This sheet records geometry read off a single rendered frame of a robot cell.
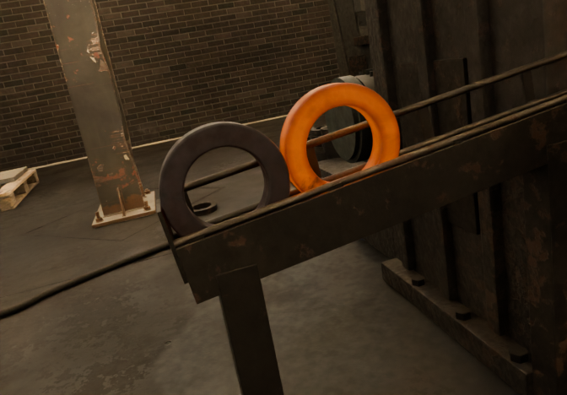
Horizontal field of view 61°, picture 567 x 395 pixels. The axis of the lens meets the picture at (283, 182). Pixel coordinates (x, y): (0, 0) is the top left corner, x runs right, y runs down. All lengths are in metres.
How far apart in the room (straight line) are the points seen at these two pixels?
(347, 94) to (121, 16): 6.16
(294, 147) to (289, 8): 6.41
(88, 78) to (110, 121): 0.28
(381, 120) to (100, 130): 2.60
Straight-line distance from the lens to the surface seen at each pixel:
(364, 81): 2.08
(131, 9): 6.79
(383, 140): 0.74
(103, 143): 3.20
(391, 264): 1.68
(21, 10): 6.93
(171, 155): 0.65
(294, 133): 0.68
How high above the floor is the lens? 0.80
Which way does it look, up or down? 14 degrees down
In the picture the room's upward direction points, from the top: 10 degrees counter-clockwise
